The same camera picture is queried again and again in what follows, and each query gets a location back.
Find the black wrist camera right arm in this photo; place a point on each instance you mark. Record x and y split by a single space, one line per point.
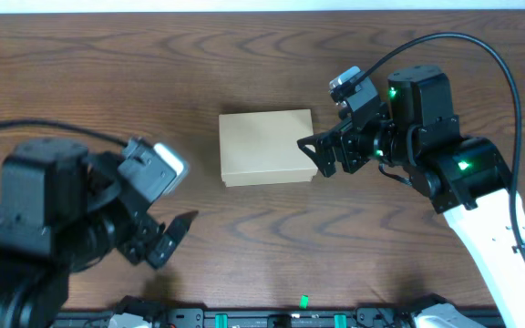
357 101

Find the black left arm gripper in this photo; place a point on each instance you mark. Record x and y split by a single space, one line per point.
151 240

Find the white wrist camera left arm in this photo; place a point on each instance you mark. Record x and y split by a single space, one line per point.
152 170

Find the black mounting rail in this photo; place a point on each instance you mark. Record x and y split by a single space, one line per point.
431 311

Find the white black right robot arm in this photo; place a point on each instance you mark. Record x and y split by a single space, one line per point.
465 178

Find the green small clip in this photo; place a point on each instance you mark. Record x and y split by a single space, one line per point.
304 302

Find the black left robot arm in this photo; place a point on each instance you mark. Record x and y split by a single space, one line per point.
63 209

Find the brown cardboard box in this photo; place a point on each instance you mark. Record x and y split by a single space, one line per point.
260 148

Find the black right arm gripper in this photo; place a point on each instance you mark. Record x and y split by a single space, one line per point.
347 147

